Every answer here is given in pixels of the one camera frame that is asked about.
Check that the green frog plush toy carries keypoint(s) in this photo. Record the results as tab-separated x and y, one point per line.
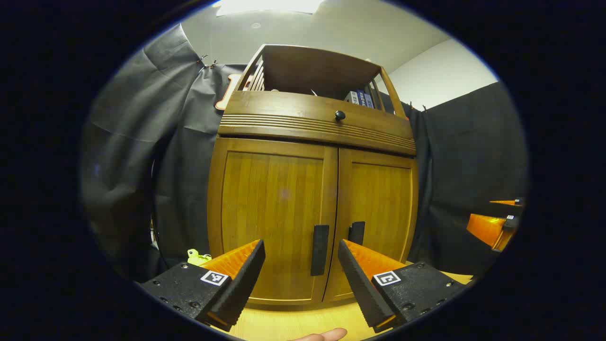
196	258

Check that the black backdrop cloth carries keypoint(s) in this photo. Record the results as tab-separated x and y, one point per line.
189	166

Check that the black round drawer knob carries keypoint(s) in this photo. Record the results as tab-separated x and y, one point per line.
340	115

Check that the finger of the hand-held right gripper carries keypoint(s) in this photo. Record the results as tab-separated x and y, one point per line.
511	202
487	228

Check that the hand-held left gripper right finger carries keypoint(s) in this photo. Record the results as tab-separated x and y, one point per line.
360	289

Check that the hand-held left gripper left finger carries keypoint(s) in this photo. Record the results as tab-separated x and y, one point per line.
244	279

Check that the wooden drawer front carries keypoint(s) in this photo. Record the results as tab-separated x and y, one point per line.
284	113

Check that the wooden double-door shoe cabinet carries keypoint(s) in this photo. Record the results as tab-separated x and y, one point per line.
307	66

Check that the wooden shoe cabinet door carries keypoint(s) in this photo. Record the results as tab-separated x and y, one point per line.
378	199
274	199

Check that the ceiling light panel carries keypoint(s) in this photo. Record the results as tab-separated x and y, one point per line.
265	5

